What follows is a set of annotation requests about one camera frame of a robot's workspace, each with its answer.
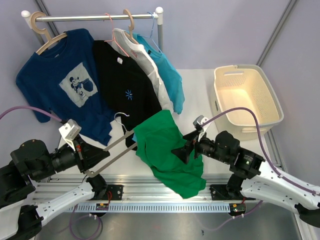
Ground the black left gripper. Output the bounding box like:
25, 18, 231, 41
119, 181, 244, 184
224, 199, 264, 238
31, 133, 111, 182

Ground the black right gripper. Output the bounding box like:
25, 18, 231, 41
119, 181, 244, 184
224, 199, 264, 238
171, 129, 230, 164

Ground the green t shirt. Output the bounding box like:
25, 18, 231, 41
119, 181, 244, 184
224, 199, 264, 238
134, 110, 206, 199

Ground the grey plastic hanger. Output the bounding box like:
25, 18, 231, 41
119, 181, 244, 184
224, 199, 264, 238
84, 111, 139, 179

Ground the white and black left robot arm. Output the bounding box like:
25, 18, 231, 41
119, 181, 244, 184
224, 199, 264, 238
0, 136, 110, 240

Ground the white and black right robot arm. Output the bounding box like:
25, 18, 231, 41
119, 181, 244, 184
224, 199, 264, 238
171, 130, 320, 228

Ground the light blue t shirt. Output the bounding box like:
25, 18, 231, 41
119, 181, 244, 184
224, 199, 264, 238
133, 33, 185, 114

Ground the black t shirt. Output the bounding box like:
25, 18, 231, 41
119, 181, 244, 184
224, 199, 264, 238
92, 39, 163, 151

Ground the navy blue printed t shirt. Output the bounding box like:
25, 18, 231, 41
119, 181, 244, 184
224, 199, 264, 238
16, 28, 114, 146

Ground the white t shirt red print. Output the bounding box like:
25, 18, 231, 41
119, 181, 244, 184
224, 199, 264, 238
111, 28, 174, 113

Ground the wooden hanger with white shirt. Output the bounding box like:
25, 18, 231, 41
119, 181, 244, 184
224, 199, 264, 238
123, 8, 139, 45

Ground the wooden hanger with navy shirt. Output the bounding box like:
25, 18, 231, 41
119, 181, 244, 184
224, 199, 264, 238
29, 11, 67, 55

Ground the cream plastic laundry basket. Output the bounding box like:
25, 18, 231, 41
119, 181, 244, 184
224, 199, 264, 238
209, 64, 284, 141

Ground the metal clothes rack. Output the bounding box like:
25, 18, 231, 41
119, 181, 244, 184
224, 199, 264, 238
21, 6, 164, 50

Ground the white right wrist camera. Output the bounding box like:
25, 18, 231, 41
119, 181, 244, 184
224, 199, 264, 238
193, 115, 209, 142

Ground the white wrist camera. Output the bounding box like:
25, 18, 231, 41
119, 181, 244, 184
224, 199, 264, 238
58, 119, 82, 151
193, 115, 209, 142

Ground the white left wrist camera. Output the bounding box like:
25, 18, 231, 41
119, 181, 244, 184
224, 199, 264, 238
58, 119, 82, 151

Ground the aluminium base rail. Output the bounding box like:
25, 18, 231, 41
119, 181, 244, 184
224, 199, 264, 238
32, 174, 229, 203

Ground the white slotted cable duct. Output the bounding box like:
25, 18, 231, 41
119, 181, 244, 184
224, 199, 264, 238
75, 202, 231, 213

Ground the purple cable under left base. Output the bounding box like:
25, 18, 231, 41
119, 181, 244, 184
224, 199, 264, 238
68, 199, 104, 240

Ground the purple cable under base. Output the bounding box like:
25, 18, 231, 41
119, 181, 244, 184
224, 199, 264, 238
201, 198, 266, 231
68, 199, 104, 240

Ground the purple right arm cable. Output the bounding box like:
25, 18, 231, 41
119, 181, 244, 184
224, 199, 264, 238
201, 106, 318, 195

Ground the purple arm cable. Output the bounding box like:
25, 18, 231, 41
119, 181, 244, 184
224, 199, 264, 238
201, 106, 318, 195
0, 105, 66, 123

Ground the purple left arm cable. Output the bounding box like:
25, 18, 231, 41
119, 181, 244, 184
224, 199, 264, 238
0, 105, 66, 123

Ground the purple cable under right base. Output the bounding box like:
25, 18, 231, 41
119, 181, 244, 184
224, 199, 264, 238
201, 198, 266, 231

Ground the pink wire hanger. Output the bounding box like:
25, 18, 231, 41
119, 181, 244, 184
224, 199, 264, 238
104, 13, 130, 57

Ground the light blue wire hanger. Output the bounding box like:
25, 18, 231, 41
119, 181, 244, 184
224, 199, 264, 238
146, 11, 163, 53

